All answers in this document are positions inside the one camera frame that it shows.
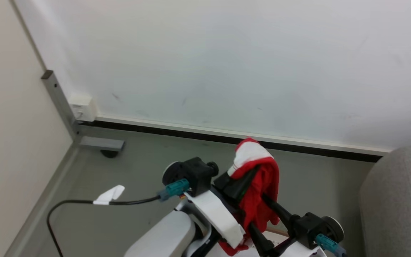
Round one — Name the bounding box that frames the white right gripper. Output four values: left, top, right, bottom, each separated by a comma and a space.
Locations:
248, 193, 329, 257

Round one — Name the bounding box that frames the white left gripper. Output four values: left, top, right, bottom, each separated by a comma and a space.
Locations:
183, 165, 262, 249

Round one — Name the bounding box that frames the red and white garment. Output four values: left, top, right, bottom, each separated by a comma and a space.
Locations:
218, 137, 280, 256

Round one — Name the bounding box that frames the white and black baseboard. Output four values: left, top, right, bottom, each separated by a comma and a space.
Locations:
78, 115, 394, 163

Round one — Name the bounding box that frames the grey fabric sofa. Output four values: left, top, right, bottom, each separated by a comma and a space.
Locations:
359, 144, 411, 257

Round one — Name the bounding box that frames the grey metal partition foot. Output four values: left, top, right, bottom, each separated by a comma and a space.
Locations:
41, 70, 82, 140
79, 136, 125, 152

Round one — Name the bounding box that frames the white cable label tag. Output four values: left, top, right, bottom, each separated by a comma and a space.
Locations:
93, 185, 126, 206

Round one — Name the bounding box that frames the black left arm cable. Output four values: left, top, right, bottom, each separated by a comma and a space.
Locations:
46, 196, 163, 257

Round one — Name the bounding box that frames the white wall socket box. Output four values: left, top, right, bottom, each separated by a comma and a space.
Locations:
68, 93, 98, 122

